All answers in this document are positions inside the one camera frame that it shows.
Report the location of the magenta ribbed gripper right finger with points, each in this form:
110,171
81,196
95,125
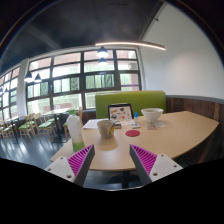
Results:
151,167

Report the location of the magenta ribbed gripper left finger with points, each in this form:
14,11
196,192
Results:
75,167

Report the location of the red round coaster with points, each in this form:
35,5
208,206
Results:
132,133

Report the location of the clear bottle with green label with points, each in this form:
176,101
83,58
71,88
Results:
75,130

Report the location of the small card box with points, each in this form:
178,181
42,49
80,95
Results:
135,125

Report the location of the white paper sheet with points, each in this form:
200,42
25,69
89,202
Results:
91,124

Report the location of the wooden chair green seat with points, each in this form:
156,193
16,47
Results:
27,129
43,127

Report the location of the beige ceramic cup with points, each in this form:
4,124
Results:
106,128

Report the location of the white ceramic bowl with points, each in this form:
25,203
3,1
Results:
152,114

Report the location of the small blue-capped bottle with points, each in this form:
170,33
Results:
136,117

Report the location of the background dining table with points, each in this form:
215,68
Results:
57,113

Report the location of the framed picture menu stand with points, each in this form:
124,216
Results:
121,113

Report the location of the green upholstered bench backrest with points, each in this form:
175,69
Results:
137,99

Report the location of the large grid window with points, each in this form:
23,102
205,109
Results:
72,80

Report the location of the black pendant lamp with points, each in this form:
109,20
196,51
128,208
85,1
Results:
102,52

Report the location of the curved linear ceiling light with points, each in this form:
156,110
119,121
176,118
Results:
135,43

